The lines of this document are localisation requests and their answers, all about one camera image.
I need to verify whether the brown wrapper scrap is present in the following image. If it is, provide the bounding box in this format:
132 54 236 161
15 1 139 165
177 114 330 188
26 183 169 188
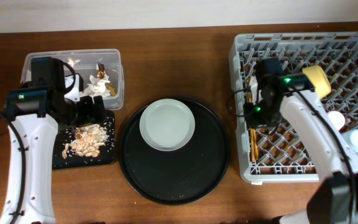
97 63 117 96

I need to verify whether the grey dishwasher rack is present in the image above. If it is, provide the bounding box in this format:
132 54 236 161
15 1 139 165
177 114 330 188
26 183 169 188
229 32 358 185

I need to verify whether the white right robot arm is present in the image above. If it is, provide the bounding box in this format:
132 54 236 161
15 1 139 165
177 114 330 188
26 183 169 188
243 58 358 223

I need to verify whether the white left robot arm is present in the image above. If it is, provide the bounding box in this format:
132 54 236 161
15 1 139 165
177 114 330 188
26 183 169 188
0 57 106 223

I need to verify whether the clear plastic waste bin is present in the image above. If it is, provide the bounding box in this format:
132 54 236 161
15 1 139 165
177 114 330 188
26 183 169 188
21 49 124 110

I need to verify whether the food scraps and rice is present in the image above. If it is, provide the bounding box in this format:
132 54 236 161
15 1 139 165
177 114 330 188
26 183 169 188
62 124 109 159

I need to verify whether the yellow bowl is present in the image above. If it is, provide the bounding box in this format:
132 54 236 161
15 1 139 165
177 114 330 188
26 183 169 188
302 65 331 99

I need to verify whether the wooden chopstick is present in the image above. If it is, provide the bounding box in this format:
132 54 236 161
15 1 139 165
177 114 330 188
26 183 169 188
248 92 256 163
251 129 259 160

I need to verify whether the black rectangular tray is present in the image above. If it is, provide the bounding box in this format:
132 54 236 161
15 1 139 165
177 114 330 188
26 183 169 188
52 110 116 170

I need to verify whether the pink cup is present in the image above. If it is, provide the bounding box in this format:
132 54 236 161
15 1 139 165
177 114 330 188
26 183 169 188
327 110 346 130

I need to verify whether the round black serving tray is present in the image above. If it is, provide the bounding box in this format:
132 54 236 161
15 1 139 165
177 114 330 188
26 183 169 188
119 98 231 205

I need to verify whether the grey round plate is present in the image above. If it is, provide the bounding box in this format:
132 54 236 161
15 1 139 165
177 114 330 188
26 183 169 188
139 98 195 152

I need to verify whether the white tissue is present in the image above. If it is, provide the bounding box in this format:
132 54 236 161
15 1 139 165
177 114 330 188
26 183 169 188
80 75 115 98

